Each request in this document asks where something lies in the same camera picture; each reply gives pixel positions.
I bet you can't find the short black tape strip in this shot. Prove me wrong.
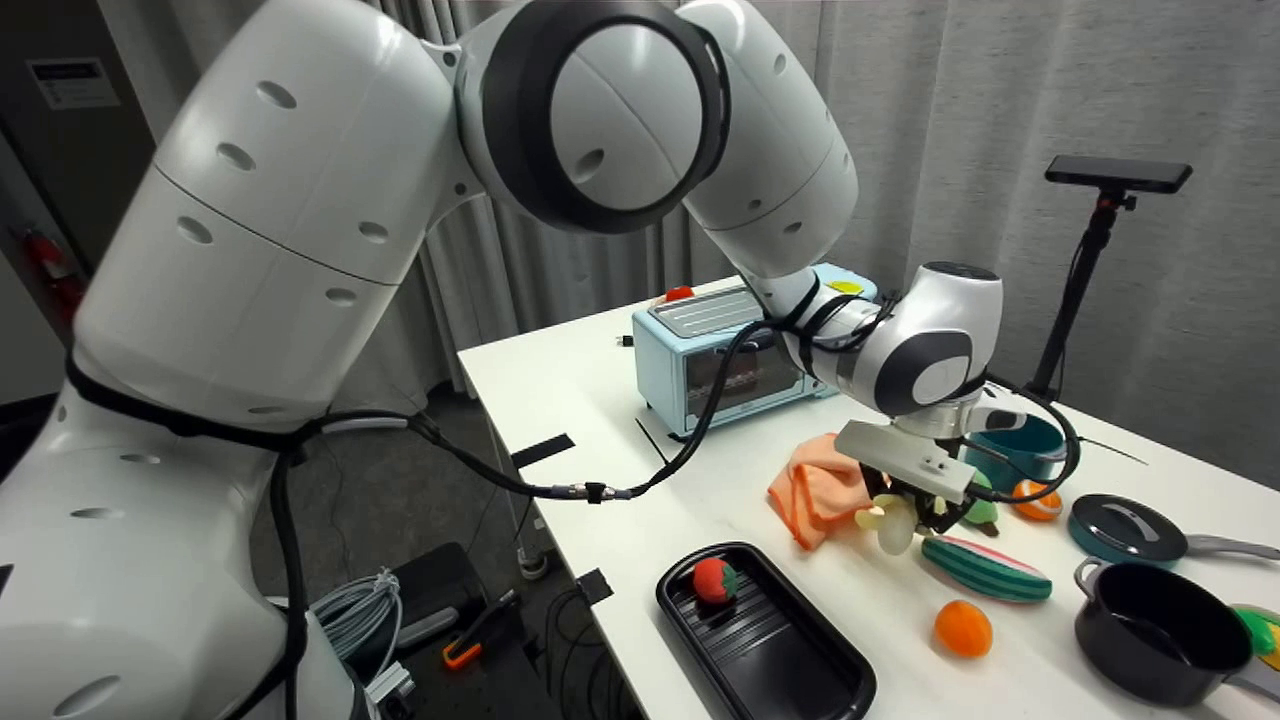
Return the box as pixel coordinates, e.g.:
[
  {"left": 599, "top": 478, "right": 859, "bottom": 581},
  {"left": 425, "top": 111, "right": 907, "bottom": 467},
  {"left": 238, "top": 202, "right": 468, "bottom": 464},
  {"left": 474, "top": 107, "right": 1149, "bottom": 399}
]
[{"left": 572, "top": 568, "right": 622, "bottom": 608}]

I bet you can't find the long black tape strip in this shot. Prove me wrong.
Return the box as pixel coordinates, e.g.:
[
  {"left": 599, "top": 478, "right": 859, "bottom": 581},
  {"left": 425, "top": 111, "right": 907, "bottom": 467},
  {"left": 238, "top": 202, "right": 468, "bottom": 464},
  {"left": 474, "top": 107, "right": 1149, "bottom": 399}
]
[{"left": 510, "top": 429, "right": 582, "bottom": 474}]

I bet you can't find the orange toy fruit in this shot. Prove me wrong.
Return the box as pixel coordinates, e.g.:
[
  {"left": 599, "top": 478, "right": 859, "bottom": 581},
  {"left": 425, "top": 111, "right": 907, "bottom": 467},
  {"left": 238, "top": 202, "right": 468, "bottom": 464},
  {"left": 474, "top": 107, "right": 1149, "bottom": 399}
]
[{"left": 934, "top": 596, "right": 997, "bottom": 664}]

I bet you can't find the toy orange half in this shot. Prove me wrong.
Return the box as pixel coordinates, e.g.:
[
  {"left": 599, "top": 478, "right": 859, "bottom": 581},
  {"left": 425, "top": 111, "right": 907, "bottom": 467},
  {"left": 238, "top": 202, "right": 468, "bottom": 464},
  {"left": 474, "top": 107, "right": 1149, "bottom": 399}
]
[{"left": 1009, "top": 478, "right": 1069, "bottom": 529}]

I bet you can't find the black pot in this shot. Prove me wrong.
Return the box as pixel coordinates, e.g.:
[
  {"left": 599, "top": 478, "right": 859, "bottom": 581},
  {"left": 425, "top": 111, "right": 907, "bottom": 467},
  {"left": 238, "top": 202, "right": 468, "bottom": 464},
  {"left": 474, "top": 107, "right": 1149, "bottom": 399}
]
[{"left": 1072, "top": 558, "right": 1280, "bottom": 714}]

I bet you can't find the red wall fixture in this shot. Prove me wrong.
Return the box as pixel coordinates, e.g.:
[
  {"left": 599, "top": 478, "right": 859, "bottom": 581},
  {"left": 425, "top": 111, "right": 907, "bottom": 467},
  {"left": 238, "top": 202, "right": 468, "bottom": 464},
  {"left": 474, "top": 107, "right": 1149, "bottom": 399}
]
[{"left": 21, "top": 230, "right": 89, "bottom": 298}]

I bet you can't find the grey curtain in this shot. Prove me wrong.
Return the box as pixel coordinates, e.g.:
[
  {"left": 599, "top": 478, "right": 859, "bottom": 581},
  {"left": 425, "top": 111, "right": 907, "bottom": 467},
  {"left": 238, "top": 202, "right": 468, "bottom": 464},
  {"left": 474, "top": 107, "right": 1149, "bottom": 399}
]
[{"left": 97, "top": 0, "right": 1280, "bottom": 493}]

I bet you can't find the teal toy cup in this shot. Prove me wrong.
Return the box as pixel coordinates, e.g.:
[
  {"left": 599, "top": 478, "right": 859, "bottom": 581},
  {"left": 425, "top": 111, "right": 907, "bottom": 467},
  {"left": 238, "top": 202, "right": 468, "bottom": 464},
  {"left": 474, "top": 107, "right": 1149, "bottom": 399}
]
[{"left": 960, "top": 409, "right": 1072, "bottom": 493}]

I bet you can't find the orange cloth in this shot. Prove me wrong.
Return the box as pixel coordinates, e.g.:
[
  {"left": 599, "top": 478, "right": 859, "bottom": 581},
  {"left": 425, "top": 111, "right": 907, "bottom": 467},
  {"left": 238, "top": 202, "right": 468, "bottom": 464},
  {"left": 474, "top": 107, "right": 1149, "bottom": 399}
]
[{"left": 764, "top": 434, "right": 881, "bottom": 558}]

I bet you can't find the black camera stand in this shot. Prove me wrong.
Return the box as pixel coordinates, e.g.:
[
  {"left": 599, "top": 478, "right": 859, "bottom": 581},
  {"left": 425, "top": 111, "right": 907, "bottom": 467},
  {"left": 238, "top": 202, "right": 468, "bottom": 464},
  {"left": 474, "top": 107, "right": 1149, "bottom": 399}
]
[{"left": 1025, "top": 152, "right": 1195, "bottom": 403}]

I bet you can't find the orange handled tool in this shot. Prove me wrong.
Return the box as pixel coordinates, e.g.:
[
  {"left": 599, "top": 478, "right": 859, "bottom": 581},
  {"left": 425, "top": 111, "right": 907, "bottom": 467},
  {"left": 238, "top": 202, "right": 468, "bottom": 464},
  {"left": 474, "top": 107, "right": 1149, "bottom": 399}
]
[{"left": 437, "top": 586, "right": 527, "bottom": 672}]

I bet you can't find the red toy strawberry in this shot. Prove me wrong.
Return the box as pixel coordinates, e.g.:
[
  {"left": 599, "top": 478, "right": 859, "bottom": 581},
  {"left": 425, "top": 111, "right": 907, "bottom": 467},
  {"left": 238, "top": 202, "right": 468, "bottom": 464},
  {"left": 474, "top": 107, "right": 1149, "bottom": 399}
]
[{"left": 690, "top": 551, "right": 750, "bottom": 611}]

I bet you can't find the green and yellow toy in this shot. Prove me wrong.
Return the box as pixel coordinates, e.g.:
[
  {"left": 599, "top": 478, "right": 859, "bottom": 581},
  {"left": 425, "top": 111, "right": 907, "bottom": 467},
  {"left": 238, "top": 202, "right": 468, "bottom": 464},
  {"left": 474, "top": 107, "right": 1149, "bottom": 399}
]
[{"left": 1231, "top": 602, "right": 1280, "bottom": 664}]

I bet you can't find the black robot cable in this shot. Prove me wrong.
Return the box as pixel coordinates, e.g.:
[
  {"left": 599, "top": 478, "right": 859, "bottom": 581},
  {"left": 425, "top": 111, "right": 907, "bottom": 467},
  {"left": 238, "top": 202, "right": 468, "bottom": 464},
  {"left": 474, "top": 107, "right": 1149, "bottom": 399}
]
[{"left": 59, "top": 271, "right": 1089, "bottom": 720}]

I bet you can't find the black box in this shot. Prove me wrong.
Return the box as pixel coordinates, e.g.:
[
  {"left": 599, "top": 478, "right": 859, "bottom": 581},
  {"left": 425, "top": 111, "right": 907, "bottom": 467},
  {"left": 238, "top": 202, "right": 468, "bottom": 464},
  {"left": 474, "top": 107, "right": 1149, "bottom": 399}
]
[{"left": 386, "top": 536, "right": 492, "bottom": 655}]

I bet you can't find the light blue toy oven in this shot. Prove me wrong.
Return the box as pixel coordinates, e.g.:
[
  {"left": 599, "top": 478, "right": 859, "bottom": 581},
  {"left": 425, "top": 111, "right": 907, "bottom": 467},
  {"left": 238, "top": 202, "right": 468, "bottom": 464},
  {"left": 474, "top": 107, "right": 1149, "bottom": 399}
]
[{"left": 629, "top": 267, "right": 881, "bottom": 443}]

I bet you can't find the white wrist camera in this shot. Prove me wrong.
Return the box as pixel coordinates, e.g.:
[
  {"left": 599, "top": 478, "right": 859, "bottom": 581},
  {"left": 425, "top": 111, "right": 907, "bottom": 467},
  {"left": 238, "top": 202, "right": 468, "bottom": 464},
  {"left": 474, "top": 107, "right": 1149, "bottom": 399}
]
[{"left": 975, "top": 403, "right": 1031, "bottom": 442}]

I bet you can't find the black plastic tray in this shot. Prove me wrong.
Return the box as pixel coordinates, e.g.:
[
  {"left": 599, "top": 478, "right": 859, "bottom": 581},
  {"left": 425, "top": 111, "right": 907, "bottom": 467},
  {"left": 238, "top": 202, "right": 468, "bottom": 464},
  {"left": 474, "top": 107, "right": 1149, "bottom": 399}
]
[{"left": 651, "top": 536, "right": 881, "bottom": 720}]

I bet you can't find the grey-white gripper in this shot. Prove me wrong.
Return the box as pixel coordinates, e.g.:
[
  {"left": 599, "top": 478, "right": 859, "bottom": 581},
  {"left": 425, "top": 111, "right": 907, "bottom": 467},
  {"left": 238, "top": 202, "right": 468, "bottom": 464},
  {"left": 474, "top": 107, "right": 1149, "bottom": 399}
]
[{"left": 832, "top": 417, "right": 980, "bottom": 541}]

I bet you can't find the light blue cable bundle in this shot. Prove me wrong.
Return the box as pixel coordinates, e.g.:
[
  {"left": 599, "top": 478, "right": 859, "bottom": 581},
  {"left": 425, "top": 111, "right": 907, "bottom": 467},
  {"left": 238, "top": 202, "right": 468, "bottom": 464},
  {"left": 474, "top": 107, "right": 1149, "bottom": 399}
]
[{"left": 310, "top": 568, "right": 420, "bottom": 714}]

